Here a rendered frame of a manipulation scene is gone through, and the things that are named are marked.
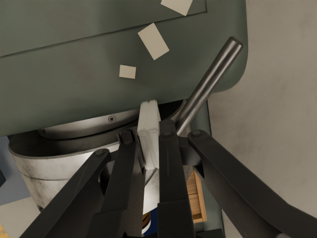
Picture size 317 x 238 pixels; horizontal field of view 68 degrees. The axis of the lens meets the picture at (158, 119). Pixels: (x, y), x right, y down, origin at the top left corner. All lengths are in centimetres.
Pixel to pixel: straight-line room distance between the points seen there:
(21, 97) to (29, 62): 4
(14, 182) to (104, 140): 76
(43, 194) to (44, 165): 6
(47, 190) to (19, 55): 19
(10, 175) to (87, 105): 79
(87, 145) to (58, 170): 5
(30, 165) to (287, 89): 164
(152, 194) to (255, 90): 142
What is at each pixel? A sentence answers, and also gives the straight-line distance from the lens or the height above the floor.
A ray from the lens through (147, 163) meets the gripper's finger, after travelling 17.
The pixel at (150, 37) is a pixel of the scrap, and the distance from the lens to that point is 24.
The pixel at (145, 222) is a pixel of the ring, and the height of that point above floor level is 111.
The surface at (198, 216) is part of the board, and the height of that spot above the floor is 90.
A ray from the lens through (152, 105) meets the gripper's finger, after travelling 20.
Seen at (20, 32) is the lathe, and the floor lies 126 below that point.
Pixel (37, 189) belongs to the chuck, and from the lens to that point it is 39.
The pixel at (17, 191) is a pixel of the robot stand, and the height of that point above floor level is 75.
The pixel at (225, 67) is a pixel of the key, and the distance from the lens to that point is 17.
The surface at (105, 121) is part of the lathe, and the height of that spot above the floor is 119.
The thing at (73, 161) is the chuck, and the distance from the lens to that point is 32.
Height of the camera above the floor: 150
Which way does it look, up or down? 69 degrees down
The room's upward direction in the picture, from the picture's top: 174 degrees clockwise
